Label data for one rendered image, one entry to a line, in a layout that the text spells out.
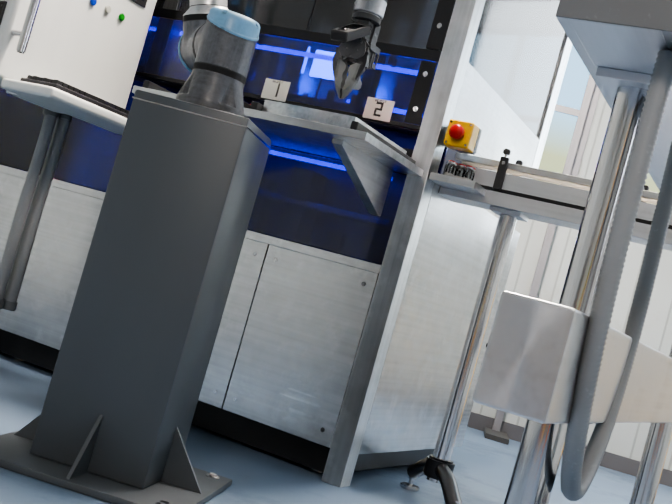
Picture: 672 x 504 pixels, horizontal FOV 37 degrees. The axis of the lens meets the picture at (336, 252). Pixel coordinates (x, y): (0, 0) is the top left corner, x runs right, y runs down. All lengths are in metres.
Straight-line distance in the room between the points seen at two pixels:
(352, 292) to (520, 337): 1.74
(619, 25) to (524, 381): 0.38
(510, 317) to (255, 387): 1.87
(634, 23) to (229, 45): 1.23
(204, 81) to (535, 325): 1.27
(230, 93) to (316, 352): 0.90
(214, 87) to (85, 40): 0.96
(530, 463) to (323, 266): 1.66
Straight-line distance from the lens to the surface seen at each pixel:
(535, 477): 1.22
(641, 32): 1.10
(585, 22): 1.11
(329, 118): 2.46
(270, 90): 3.00
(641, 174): 1.10
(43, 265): 3.35
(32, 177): 3.12
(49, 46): 2.96
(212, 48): 2.18
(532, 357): 1.04
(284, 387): 2.83
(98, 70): 3.09
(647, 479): 2.36
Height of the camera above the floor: 0.50
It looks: 2 degrees up
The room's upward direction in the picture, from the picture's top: 16 degrees clockwise
